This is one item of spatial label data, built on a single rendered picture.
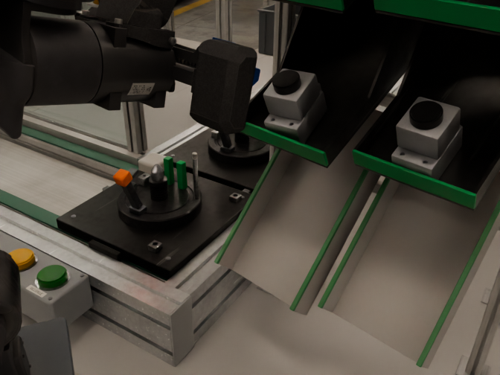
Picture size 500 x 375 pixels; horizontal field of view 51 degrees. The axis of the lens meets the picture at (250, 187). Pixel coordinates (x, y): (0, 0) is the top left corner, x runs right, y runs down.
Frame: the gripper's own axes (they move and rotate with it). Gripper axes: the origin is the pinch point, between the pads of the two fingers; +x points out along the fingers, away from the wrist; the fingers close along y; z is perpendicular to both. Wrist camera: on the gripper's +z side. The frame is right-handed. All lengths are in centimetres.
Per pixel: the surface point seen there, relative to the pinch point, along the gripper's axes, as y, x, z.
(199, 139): 42, 44, -24
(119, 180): 25.7, 11.8, -22.3
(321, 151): -6.1, 12.7, -7.3
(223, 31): 106, 114, -9
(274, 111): 1.0, 12.8, -5.0
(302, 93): -2.1, 12.9, -2.2
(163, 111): 79, 66, -30
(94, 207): 35.6, 14.9, -31.3
